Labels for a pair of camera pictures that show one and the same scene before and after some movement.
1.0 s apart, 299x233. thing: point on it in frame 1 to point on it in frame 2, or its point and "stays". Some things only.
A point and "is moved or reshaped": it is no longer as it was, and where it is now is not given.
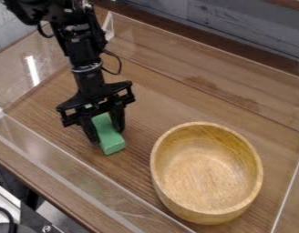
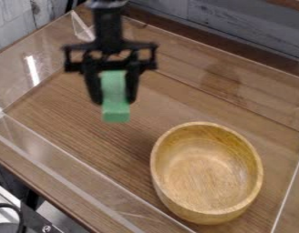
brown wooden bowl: [206, 172] stays
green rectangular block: [112, 139] is moved or reshaped
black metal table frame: [40, 216] stays
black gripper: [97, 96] to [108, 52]
